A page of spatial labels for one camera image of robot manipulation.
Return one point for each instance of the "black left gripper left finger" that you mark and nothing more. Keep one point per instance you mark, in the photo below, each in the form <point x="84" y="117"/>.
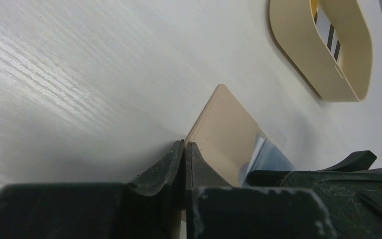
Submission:
<point x="147" y="207"/>

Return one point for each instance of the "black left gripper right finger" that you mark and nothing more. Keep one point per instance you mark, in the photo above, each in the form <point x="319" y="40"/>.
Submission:
<point x="216" y="210"/>

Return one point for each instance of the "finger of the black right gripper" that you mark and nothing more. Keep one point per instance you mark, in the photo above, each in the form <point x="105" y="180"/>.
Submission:
<point x="353" y="201"/>
<point x="356" y="161"/>

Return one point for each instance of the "grey card with black stripe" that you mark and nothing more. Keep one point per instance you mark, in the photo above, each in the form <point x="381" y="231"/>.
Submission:
<point x="327" y="32"/>

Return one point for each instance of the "yellow card with black stripe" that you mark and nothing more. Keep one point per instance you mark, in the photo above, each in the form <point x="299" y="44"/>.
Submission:
<point x="314" y="7"/>

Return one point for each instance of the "beige oval plastic tray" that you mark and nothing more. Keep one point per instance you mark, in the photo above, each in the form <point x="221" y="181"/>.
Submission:
<point x="343" y="79"/>

